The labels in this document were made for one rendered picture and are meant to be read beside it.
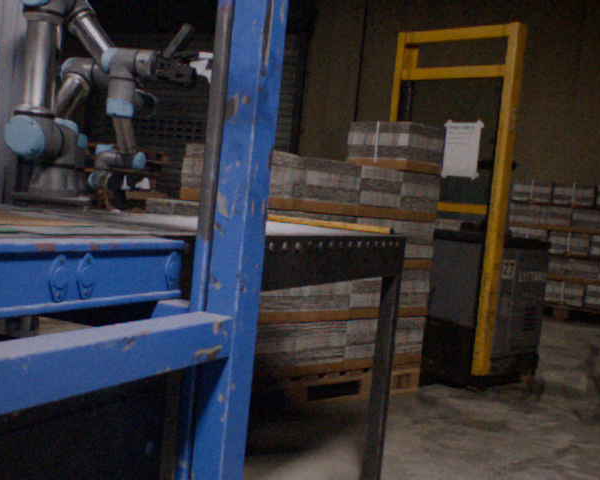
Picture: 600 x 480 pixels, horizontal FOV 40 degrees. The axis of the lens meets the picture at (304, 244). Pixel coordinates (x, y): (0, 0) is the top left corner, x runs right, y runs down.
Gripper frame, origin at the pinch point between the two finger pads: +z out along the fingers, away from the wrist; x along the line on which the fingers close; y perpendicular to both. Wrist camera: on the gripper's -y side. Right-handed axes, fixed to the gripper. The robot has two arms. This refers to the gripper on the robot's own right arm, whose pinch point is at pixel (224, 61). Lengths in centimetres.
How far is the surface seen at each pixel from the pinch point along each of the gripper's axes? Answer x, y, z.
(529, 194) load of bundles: -598, -61, 96
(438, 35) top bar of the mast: -222, -85, 33
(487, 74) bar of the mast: -208, -61, 61
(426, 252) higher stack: -193, 33, 44
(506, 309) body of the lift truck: -235, 54, 85
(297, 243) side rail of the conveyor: 32, 49, 36
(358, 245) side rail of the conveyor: -6, 45, 43
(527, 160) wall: -756, -123, 93
